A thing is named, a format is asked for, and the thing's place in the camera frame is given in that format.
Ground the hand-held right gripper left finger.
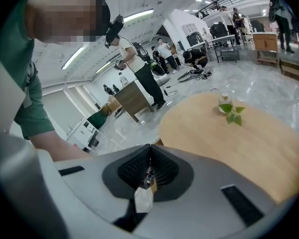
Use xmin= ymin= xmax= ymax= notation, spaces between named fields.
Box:
xmin=37 ymin=144 xmax=151 ymax=225

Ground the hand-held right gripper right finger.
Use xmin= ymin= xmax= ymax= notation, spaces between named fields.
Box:
xmin=134 ymin=144 xmax=278 ymax=234

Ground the person's right forearm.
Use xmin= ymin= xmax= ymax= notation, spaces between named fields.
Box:
xmin=30 ymin=129 xmax=92 ymax=163

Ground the round wooden desk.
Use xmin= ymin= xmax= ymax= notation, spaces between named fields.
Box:
xmin=158 ymin=92 xmax=299 ymax=204

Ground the white low cabinet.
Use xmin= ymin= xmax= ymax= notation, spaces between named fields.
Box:
xmin=65 ymin=118 xmax=102 ymax=152

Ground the dark green chair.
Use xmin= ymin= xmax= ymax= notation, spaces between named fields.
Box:
xmin=86 ymin=109 xmax=108 ymax=129

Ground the green leafy plant cutting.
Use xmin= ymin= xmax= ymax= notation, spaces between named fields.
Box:
xmin=218 ymin=104 xmax=246 ymax=127

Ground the dark brown wooden table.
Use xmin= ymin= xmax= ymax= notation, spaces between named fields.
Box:
xmin=113 ymin=80 xmax=155 ymax=123

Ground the small glass vase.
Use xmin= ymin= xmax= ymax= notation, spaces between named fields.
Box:
xmin=218 ymin=92 xmax=233 ymax=114

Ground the long ceiling lamp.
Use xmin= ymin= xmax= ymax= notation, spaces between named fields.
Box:
xmin=124 ymin=8 xmax=154 ymax=22
xmin=61 ymin=44 xmax=88 ymax=71
xmin=95 ymin=59 xmax=116 ymax=75

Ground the person's green shirt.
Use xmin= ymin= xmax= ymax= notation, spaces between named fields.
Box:
xmin=0 ymin=0 xmax=56 ymax=140

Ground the grey metal work table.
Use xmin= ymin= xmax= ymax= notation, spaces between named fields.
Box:
xmin=210 ymin=34 xmax=240 ymax=64

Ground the person's head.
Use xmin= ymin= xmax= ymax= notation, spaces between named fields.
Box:
xmin=24 ymin=0 xmax=111 ymax=44

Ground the light wooden cabinet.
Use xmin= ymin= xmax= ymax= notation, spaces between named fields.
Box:
xmin=252 ymin=32 xmax=280 ymax=67

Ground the white kitchen unit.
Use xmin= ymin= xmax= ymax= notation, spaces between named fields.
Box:
xmin=161 ymin=8 xmax=213 ymax=52

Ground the equipment pile with cables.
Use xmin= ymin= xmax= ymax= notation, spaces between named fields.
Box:
xmin=176 ymin=68 xmax=213 ymax=82

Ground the black head-worn camera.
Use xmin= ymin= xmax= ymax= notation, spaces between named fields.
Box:
xmin=104 ymin=14 xmax=125 ymax=49

